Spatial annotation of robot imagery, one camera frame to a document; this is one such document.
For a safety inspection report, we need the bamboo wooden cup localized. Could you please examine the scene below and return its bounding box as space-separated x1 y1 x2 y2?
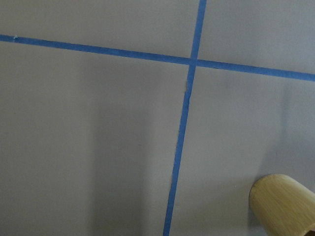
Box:
249 174 315 236

